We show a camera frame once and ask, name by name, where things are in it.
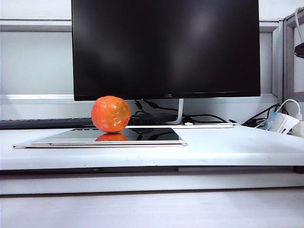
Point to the black power adapter brick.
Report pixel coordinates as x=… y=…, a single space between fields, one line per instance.
x=147 y=118

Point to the black keyboard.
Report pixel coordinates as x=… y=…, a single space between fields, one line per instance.
x=47 y=123

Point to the orange fruit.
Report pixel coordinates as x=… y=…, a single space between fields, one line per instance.
x=111 y=114

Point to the white partition frame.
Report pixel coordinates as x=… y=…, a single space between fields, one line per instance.
x=281 y=57

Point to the white power plug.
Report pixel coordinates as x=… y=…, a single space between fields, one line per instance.
x=299 y=126

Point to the white monitor stand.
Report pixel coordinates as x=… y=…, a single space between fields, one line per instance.
x=181 y=118

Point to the dark object behind partition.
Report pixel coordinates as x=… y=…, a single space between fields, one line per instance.
x=299 y=49

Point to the black computer monitor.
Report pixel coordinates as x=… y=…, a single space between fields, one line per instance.
x=165 y=48

